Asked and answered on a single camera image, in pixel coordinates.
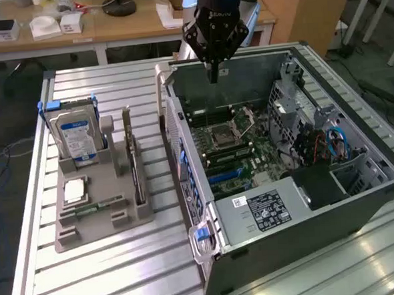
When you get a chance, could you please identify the black floor stand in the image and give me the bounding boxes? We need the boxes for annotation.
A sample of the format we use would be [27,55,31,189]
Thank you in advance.
[358,75,394,102]

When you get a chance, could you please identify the white square container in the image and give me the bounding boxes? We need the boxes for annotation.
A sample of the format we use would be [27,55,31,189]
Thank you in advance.
[29,14,63,41]

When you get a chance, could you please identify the white box black lid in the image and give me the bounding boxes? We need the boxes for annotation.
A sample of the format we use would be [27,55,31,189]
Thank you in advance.
[0,18,21,42]

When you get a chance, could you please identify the green motherboard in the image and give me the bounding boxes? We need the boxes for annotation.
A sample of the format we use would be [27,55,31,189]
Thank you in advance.
[180,93,294,202]

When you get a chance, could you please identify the grey power supply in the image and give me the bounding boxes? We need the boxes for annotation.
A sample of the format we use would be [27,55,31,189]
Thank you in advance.
[205,176,316,250]

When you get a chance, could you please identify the wooden cabinet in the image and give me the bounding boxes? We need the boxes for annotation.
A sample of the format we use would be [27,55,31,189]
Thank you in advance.
[258,0,361,61]

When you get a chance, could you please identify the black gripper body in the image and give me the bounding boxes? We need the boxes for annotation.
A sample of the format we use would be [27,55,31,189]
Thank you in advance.
[193,0,248,65]

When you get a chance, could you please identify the green RAM stick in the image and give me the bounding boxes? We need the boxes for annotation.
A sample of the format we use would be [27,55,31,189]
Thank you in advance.
[61,197,125,218]

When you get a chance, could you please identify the small white box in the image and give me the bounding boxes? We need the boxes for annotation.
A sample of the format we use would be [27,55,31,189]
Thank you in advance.
[58,12,85,35]

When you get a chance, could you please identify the hard disk in blue carrier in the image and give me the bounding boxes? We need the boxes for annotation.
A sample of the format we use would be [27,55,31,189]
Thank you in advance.
[37,96,104,164]

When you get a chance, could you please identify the black chair base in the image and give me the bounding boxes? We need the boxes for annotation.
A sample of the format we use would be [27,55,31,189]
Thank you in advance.
[0,54,81,97]

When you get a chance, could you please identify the CPU socket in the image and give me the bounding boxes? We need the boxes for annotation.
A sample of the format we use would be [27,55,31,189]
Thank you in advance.
[208,122,238,151]

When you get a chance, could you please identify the black expansion slot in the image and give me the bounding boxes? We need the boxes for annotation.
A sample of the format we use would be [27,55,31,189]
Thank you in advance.
[210,179,252,193]

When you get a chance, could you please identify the blue wire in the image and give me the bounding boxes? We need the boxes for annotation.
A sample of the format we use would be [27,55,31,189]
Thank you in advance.
[325,124,353,162]

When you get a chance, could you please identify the white floor cable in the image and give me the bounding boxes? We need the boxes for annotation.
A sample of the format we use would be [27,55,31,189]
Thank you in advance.
[0,137,34,159]

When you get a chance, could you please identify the metal disk bay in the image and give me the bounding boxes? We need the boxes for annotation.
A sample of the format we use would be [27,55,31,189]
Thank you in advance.
[265,59,321,133]

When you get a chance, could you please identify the white table frame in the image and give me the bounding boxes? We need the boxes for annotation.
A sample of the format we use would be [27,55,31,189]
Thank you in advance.
[340,0,394,69]

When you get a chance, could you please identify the grey parts rack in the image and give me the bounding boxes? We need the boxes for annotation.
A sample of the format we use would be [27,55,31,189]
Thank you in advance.
[47,112,157,254]

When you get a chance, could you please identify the red wire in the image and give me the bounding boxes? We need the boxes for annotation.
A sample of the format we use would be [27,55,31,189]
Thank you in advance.
[311,131,321,163]

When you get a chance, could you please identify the metal socket cover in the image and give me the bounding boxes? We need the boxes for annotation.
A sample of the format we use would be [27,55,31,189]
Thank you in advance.
[229,103,259,138]

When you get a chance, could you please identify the wooden desk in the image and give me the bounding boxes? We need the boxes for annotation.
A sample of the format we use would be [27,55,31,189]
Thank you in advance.
[0,0,278,63]

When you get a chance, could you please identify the blue card retention clips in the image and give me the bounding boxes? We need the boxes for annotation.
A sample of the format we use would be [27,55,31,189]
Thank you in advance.
[176,137,205,216]

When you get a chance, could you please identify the open black PC case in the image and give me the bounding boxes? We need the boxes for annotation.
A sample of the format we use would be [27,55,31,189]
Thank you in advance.
[153,35,394,295]

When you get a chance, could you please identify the black RAM slot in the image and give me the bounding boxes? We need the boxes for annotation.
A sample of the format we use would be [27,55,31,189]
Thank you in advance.
[184,105,234,128]

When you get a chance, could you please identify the white paper stack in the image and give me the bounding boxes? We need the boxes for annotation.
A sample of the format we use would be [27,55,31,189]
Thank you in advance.
[156,1,186,29]

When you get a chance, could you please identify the black lamp base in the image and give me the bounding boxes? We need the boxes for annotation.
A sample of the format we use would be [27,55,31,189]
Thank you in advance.
[102,0,138,19]

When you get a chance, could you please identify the black RAM stick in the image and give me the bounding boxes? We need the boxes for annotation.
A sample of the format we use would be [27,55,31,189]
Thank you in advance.
[202,143,254,164]

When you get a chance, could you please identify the blue case latch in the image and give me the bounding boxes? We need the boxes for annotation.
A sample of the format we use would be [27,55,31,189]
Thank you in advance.
[194,227,211,244]

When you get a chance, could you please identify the silver CPU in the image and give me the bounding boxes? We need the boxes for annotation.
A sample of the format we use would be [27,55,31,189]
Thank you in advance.
[62,176,87,205]

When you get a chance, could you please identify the gpu card with metal bracket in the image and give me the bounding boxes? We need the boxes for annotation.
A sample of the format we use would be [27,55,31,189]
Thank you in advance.
[120,105,148,206]

